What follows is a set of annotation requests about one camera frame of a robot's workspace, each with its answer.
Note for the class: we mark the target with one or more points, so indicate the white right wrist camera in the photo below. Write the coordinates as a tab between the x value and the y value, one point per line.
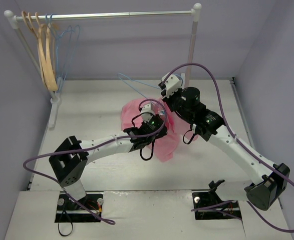
172	84

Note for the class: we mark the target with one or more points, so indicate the white clothes rack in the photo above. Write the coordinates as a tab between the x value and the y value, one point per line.
65	51

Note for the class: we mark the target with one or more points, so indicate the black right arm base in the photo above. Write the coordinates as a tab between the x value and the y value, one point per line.
212	207

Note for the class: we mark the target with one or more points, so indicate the wooden hanger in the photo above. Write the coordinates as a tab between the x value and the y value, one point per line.
42	62
46	44
46	57

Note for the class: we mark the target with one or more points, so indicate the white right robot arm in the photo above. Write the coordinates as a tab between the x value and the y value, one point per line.
268	180

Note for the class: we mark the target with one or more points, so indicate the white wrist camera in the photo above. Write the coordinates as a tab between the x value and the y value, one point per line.
146	112
172	84

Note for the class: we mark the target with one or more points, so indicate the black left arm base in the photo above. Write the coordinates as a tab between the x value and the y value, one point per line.
67	210

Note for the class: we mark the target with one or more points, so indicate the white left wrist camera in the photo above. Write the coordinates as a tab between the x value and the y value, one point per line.
146	112

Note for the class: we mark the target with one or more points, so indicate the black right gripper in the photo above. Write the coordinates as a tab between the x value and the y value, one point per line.
171	99

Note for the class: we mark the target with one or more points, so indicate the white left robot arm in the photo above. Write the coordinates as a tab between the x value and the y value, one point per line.
73	155

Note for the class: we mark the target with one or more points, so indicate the pink t shirt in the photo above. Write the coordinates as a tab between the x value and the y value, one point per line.
165	146

